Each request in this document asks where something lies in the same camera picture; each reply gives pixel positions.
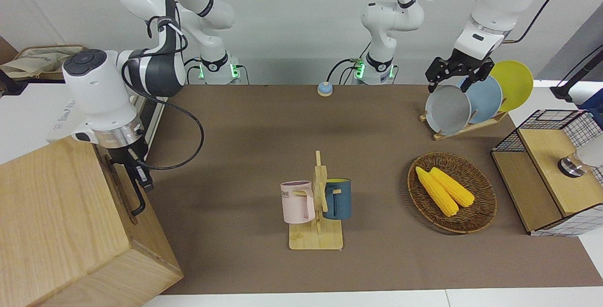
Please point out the black metal stand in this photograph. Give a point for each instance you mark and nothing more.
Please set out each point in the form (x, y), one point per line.
(577, 77)

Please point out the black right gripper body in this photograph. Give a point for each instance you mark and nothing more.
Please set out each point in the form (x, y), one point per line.
(127, 154)

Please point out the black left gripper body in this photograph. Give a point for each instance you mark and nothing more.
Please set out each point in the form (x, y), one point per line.
(464, 62)

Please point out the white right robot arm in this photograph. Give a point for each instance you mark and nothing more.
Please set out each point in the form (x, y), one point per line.
(96, 90)

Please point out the wooden plate rack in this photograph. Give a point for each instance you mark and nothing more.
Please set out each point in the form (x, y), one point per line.
(471, 128)

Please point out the brown wicker basket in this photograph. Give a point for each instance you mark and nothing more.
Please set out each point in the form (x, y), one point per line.
(480, 203)

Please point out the grey plate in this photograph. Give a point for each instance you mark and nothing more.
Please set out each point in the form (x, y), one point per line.
(447, 111)

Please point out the pink mug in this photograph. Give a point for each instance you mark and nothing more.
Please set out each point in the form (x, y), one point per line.
(294, 206)

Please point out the yellow plate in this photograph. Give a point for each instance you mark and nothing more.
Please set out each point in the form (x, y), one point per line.
(516, 83)

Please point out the blue round button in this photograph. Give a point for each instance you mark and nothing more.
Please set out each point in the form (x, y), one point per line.
(325, 89)

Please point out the wooden drawer with slot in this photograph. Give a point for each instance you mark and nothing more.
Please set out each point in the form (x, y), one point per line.
(165, 250)

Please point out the yellow corn cob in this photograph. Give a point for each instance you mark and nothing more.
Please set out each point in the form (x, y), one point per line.
(438, 195)
(454, 188)

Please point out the light blue plate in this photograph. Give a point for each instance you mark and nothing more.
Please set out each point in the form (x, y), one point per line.
(487, 100)

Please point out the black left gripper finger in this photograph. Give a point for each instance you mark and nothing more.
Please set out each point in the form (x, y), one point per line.
(480, 75)
(440, 70)

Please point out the wooden mug rack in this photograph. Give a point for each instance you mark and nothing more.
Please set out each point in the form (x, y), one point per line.
(314, 238)

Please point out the cardboard box with bag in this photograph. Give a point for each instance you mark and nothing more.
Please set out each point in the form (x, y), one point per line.
(42, 60)

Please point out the light wooden cabinet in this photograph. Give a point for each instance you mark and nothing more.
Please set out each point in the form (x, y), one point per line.
(56, 213)

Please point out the dark teal mug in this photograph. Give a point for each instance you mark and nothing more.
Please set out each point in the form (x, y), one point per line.
(341, 201)

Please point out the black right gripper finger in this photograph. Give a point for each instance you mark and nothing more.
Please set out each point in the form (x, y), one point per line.
(131, 171)
(145, 177)

